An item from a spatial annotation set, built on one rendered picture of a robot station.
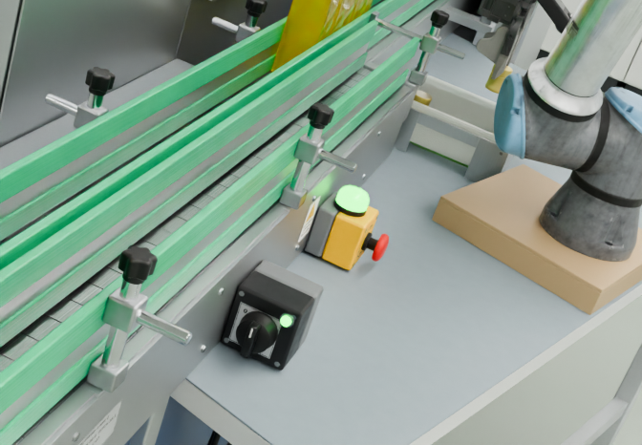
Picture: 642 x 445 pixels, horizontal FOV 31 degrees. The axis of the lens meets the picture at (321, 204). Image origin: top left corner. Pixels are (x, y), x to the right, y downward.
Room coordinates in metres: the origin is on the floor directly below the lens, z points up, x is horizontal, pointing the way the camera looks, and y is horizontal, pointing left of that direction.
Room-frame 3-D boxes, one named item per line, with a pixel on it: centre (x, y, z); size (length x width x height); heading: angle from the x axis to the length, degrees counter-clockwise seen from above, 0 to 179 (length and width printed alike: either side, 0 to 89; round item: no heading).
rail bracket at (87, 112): (1.14, 0.29, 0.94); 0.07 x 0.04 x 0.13; 79
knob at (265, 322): (1.08, 0.02, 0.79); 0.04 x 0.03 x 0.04; 79
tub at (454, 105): (1.94, -0.18, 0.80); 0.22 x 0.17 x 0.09; 79
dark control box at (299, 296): (1.14, 0.01, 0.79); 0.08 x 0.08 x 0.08; 79
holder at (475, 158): (1.95, -0.15, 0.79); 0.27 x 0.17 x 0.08; 79
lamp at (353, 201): (1.42, -0.04, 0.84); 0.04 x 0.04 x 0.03
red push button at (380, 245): (1.41, -0.09, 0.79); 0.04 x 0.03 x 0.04; 169
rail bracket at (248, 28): (1.59, 0.20, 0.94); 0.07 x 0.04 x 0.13; 79
